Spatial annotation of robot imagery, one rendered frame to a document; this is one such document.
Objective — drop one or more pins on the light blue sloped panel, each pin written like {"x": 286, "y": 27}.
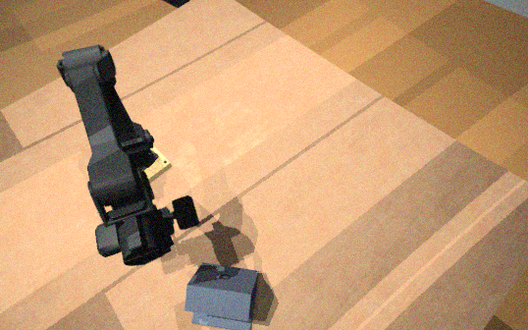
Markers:
{"x": 222, "y": 296}

